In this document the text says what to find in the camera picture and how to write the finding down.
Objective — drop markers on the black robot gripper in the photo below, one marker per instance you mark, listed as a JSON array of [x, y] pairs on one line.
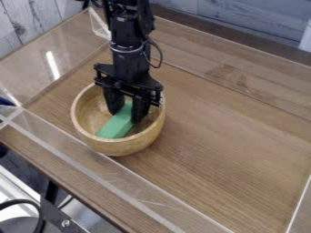
[[126, 78]]

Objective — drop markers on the green rectangular block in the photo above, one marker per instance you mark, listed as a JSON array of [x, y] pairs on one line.
[[119, 124]]

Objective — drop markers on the brown wooden bowl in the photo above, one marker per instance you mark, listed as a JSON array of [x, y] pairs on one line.
[[90, 114]]

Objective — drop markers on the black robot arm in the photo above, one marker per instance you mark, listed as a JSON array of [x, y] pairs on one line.
[[131, 22]]

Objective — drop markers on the blue object at left edge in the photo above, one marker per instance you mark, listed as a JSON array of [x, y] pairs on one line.
[[6, 102]]

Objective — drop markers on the black table leg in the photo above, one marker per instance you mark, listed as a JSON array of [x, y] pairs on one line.
[[52, 192]]

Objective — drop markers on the clear acrylic corner bracket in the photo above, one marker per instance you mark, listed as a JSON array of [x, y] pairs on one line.
[[98, 24]]

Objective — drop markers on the clear acrylic front wall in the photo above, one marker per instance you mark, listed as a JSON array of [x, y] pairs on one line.
[[152, 191]]

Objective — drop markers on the black metal bracket with screw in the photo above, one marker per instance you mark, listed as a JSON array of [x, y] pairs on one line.
[[56, 221]]

